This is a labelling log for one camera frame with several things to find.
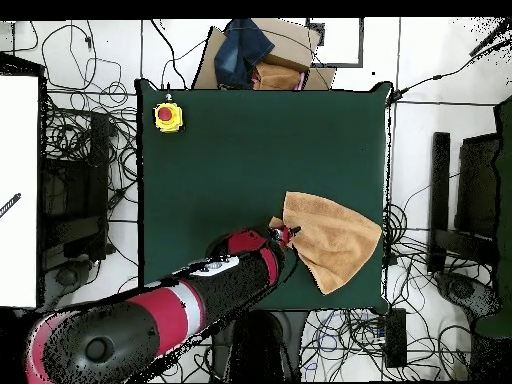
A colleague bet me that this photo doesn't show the orange-brown folded cloth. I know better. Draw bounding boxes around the orange-brown folded cloth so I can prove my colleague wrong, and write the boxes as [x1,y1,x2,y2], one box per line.
[252,61,303,91]

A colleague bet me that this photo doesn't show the brown cardboard box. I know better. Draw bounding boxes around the brown cardboard box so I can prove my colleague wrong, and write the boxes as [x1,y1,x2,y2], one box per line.
[191,17,337,91]

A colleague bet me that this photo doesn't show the cable tangle beside pedestal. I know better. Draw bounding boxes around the cable tangle beside pedestal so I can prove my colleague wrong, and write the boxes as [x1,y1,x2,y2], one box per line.
[299,309,387,381]

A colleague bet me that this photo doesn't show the black power box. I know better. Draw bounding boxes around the black power box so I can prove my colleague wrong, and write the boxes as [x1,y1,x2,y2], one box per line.
[384,307,408,369]

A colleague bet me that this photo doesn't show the black square frame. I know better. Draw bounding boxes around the black square frame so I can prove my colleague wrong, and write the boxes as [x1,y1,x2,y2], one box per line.
[305,17,365,68]

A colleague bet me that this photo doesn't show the yellow emergency stop button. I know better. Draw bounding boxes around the yellow emergency stop button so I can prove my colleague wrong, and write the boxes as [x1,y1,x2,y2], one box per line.
[152,93,185,134]

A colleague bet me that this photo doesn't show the black emergency stop cable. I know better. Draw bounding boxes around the black emergency stop cable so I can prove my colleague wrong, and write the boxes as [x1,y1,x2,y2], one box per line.
[149,18,189,91]

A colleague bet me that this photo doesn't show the black stand frame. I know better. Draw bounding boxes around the black stand frame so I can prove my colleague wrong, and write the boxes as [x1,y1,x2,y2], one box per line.
[455,133,501,241]

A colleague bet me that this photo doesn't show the dark grey stand base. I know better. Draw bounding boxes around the dark grey stand base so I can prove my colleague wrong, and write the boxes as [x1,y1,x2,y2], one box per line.
[435,271,501,321]
[41,259,97,307]

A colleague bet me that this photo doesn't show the white board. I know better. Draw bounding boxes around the white board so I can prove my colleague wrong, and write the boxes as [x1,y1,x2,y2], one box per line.
[0,75,40,309]

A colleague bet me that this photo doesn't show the tan terry towel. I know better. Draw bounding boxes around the tan terry towel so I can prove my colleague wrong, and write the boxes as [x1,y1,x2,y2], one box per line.
[268,191,383,296]

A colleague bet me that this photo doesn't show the black cable bundle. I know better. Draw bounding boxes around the black cable bundle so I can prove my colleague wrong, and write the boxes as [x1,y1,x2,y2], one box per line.
[383,203,493,289]
[41,81,139,201]

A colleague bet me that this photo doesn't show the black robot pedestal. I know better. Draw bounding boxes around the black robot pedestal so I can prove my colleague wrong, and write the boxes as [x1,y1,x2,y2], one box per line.
[211,309,310,383]

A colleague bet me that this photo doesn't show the black floor bar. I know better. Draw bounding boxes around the black floor bar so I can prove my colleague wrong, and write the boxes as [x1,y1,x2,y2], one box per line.
[426,131,451,275]

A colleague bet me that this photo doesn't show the black equipment rack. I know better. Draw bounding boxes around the black equipment rack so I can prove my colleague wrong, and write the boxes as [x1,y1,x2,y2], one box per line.
[39,111,111,273]

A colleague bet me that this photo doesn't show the black striped rod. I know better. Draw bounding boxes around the black striped rod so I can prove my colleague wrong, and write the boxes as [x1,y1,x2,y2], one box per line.
[0,192,22,219]

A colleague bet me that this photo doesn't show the dark green table cloth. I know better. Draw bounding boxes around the dark green table cloth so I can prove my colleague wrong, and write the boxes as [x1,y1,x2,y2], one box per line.
[134,78,393,315]

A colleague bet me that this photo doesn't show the blue denim jeans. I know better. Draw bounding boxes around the blue denim jeans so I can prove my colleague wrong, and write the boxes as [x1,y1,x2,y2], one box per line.
[213,18,276,90]

